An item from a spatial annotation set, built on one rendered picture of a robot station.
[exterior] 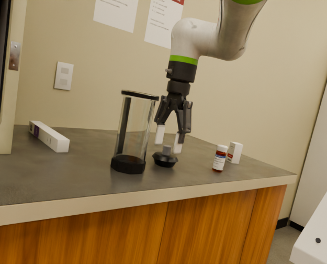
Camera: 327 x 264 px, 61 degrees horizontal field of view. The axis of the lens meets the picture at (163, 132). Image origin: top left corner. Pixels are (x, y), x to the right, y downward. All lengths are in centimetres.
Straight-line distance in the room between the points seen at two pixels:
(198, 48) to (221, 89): 105
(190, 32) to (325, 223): 60
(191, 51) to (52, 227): 61
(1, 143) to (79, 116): 58
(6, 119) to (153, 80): 89
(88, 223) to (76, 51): 83
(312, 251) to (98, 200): 42
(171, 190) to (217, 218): 30
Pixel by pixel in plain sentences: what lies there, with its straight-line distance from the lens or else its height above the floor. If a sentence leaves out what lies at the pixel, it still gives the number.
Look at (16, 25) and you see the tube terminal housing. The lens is 83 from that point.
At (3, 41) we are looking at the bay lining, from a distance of 87.
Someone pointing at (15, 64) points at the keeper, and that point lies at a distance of 83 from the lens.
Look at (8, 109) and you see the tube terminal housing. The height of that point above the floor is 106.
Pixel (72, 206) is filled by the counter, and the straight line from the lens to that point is 62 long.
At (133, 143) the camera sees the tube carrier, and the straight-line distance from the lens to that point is 77.
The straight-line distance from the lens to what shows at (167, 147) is 93.
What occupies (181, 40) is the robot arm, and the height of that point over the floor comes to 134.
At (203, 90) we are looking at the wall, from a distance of 179.
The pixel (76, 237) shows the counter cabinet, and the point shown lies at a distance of 70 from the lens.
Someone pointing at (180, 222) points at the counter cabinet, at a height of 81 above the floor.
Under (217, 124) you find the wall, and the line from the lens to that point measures 196.
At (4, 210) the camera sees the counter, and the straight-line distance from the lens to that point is 59.
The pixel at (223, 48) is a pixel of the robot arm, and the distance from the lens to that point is 86.
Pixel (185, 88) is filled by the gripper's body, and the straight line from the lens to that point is 89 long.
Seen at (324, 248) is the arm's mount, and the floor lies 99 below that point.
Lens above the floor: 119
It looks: 9 degrees down
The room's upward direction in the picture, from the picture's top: 11 degrees clockwise
